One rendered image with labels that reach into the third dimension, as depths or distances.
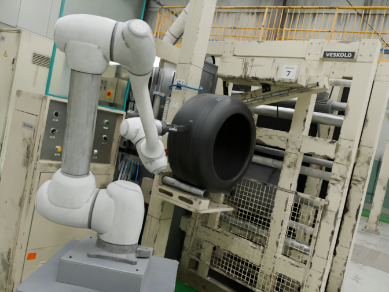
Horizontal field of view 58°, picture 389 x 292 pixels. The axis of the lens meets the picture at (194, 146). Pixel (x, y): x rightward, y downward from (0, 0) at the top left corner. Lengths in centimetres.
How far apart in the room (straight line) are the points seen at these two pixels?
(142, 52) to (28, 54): 421
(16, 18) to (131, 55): 1092
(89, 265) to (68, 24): 79
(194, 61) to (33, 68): 338
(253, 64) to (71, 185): 146
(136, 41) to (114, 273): 77
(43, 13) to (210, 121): 1095
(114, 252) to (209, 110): 95
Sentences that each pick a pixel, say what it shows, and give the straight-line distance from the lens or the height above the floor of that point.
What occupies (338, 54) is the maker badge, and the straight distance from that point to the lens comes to 247.
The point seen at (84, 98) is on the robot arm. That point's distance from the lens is 123.
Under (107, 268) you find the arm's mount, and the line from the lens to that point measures 130.
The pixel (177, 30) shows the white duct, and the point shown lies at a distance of 290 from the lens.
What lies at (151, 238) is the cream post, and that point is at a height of 48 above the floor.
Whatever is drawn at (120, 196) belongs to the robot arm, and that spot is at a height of 96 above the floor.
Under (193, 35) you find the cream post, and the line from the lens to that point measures 236.
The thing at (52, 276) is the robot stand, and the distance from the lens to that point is 140.
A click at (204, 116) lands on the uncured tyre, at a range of 192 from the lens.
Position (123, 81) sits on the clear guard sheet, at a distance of 237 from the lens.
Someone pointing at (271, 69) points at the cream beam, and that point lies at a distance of 227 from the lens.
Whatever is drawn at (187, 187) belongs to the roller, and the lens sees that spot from 208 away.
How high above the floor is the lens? 126
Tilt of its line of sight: 3 degrees down
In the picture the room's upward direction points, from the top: 12 degrees clockwise
